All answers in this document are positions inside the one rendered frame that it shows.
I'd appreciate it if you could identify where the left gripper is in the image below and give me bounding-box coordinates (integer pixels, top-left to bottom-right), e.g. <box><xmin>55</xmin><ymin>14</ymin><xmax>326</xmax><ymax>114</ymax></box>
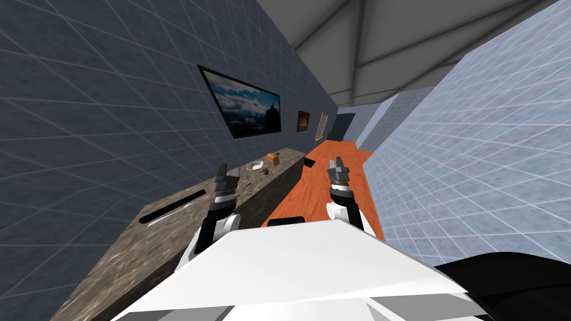
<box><xmin>212</xmin><ymin>163</ymin><xmax>240</xmax><ymax>198</ymax></box>

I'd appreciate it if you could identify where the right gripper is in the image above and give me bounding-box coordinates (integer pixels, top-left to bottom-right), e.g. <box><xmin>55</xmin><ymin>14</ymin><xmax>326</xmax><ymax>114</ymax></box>
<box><xmin>327</xmin><ymin>155</ymin><xmax>352</xmax><ymax>192</ymax></box>

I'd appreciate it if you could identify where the dark door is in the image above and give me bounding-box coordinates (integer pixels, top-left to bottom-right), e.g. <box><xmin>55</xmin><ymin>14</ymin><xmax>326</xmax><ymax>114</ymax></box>
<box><xmin>326</xmin><ymin>112</ymin><xmax>357</xmax><ymax>143</ymax></box>

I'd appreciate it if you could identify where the gold framed picture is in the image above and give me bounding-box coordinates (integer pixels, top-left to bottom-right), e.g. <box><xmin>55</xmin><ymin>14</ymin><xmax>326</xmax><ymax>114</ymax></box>
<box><xmin>314</xmin><ymin>111</ymin><xmax>330</xmax><ymax>142</ymax></box>

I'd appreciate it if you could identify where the long black flat bar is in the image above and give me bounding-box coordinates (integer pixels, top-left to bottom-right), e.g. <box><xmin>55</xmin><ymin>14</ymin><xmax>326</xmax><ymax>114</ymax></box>
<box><xmin>138</xmin><ymin>189</ymin><xmax>207</xmax><ymax>225</ymax></box>

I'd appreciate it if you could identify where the large mountain sky picture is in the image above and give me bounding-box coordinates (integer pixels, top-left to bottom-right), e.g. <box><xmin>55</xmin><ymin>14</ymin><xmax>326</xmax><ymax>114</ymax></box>
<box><xmin>197</xmin><ymin>64</ymin><xmax>283</xmax><ymax>140</ymax></box>

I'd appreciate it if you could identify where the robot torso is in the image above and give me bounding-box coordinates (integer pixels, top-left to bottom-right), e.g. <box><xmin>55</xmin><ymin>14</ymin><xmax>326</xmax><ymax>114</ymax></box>
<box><xmin>110</xmin><ymin>216</ymin><xmax>493</xmax><ymax>321</ymax></box>

